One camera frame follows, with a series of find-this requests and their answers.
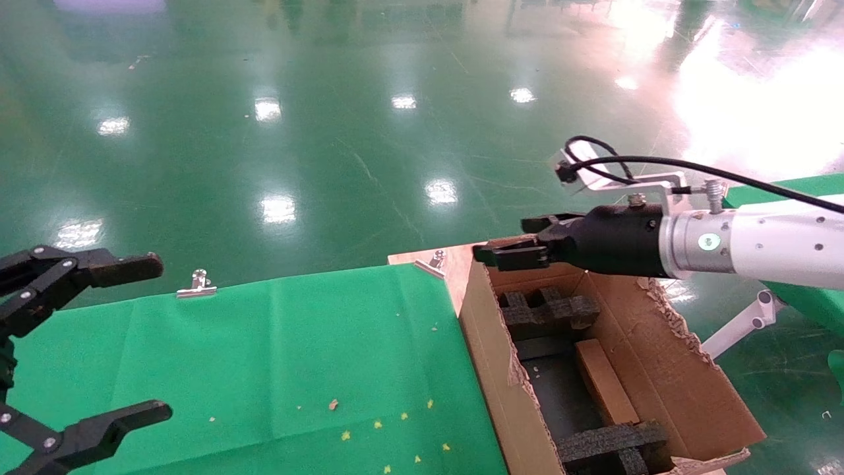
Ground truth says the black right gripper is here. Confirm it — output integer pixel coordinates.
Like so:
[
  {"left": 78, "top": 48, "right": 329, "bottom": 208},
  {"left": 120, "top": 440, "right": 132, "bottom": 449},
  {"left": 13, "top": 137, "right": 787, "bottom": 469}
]
[{"left": 473, "top": 203, "right": 663, "bottom": 278}]

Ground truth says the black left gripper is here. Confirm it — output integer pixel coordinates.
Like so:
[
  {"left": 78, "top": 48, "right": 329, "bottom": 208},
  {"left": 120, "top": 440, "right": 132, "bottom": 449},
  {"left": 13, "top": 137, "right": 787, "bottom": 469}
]
[{"left": 0, "top": 245, "right": 174, "bottom": 475}]

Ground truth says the small brown cardboard box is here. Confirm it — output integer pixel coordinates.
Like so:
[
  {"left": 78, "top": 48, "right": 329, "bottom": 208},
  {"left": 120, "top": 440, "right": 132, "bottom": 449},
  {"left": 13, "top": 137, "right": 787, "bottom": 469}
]
[{"left": 574, "top": 338, "right": 642, "bottom": 426}]

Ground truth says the large open cardboard carton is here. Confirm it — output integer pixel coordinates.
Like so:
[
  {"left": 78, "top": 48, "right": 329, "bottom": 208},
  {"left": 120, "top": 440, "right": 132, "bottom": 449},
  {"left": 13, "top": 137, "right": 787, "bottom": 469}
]
[{"left": 458, "top": 234, "right": 767, "bottom": 475}]

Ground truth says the black foam insert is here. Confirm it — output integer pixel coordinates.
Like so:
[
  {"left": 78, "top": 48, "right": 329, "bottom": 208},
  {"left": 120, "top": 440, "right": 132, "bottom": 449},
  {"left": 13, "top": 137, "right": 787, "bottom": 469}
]
[
  {"left": 496, "top": 285, "right": 602, "bottom": 342},
  {"left": 556, "top": 421, "right": 668, "bottom": 475}
]

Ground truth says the wooden board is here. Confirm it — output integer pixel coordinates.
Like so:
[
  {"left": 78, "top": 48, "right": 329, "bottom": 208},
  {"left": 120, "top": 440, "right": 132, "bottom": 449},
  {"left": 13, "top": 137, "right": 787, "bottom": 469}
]
[{"left": 387, "top": 243, "right": 489, "bottom": 317}]

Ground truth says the silver binder clip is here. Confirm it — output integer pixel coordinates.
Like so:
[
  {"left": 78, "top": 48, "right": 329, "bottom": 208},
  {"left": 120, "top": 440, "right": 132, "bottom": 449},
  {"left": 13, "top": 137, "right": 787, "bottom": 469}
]
[
  {"left": 175, "top": 269, "right": 217, "bottom": 300},
  {"left": 413, "top": 249, "right": 447, "bottom": 279}
]

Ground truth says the green table cloth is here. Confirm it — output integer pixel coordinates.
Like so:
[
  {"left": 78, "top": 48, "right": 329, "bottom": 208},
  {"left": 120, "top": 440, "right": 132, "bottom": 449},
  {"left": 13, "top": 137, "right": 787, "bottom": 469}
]
[{"left": 0, "top": 263, "right": 510, "bottom": 475}]

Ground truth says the white table strut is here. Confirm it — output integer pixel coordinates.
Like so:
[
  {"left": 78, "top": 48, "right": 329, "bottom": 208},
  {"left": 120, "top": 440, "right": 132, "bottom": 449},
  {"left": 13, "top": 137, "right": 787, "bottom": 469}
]
[{"left": 699, "top": 289, "right": 787, "bottom": 360}]

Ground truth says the green side table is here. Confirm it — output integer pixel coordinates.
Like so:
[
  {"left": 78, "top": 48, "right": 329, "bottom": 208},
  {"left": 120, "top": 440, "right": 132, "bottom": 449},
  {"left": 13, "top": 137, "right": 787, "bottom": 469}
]
[{"left": 722, "top": 173, "right": 844, "bottom": 337}]

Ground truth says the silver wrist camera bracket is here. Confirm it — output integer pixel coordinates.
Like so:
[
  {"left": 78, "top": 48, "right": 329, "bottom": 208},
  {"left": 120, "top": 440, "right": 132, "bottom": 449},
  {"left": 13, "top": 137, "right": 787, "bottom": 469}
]
[{"left": 554, "top": 148, "right": 726, "bottom": 215}]

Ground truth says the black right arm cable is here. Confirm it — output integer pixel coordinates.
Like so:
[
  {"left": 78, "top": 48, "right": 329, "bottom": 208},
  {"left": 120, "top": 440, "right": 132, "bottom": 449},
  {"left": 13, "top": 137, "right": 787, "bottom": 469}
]
[{"left": 564, "top": 135, "right": 844, "bottom": 215}]

